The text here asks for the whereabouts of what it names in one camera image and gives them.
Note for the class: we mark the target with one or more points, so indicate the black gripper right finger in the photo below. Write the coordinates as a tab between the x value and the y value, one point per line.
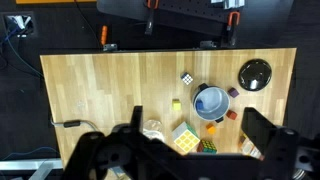
256	125

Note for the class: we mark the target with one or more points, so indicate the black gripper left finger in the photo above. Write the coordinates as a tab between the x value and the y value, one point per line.
137	117

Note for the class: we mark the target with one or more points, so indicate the black round glossy lid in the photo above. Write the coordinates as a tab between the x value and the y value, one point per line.
255	75

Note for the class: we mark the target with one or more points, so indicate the grey metal bowl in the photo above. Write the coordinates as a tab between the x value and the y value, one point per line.
213	108

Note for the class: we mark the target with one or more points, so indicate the clear crumpled plastic cup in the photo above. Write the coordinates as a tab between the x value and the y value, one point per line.
153	129

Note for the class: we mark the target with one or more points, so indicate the clear plastic jar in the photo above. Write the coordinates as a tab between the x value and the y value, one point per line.
248	147

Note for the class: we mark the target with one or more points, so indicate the red wooden cube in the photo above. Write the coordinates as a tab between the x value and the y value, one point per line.
231	115

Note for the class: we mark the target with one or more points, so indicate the purple wooden cube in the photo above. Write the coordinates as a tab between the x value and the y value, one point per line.
233	92

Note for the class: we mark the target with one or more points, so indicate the yellow wooden cube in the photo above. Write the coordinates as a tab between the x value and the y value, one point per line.
176	104

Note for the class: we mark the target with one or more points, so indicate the orange wooden cube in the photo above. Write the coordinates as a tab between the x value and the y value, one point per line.
210	128

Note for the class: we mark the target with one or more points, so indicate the large green yellow rubik's cube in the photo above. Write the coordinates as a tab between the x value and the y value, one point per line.
185	138

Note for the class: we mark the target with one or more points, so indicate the black multicolour rubik's cube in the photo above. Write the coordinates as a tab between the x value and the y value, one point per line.
207	146

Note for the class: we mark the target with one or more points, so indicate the blue wooden cube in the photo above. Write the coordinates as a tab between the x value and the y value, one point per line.
199	105

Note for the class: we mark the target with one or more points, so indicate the small white rubik's cube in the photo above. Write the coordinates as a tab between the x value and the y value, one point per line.
187	78

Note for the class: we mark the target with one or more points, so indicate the black perforated board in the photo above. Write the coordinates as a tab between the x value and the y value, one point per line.
193	10

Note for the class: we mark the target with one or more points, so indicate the orange board strip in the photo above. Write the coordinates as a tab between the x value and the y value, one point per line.
55	1

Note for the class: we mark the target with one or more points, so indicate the floor outlet box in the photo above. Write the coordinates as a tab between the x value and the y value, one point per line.
18	25

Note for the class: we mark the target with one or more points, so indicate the grey metal table bracket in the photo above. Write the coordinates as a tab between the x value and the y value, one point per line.
208	44

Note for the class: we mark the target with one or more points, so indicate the aluminium frame rail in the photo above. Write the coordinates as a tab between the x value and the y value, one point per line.
30	165

